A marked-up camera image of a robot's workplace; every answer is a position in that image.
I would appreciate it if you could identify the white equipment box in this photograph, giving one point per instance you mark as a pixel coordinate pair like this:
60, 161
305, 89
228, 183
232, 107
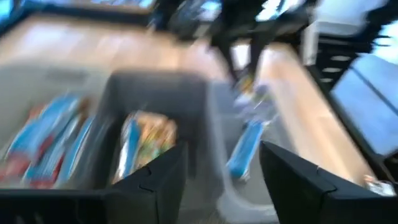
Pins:
335, 18

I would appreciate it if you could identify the yellow white granola bar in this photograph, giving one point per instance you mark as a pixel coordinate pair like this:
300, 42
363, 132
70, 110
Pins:
255, 99

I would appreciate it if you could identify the granola bar with barcode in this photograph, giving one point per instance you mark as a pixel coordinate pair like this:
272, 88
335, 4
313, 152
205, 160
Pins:
245, 149

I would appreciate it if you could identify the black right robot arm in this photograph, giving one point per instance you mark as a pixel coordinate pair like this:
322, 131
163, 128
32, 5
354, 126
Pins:
239, 11

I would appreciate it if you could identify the blue white granola bar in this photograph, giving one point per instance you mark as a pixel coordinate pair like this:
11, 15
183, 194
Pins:
128, 152

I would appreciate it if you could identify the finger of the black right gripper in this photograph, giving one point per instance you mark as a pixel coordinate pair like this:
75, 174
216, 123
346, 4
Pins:
230, 60
256, 57

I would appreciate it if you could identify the gray woven placemat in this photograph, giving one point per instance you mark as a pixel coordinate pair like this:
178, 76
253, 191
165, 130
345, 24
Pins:
199, 202

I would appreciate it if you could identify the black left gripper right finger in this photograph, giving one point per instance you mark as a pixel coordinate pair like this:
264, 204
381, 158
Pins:
304, 199

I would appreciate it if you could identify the green yellow granola bar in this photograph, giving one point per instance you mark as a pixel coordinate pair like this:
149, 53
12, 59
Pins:
155, 137

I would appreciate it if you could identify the blue red granola bar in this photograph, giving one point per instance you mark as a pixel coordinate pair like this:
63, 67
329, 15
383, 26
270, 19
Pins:
46, 169
74, 149
40, 130

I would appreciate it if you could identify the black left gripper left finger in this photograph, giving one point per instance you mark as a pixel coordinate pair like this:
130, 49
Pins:
140, 199

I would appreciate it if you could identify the small white wrapper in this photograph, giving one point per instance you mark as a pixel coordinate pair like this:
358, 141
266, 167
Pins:
379, 186

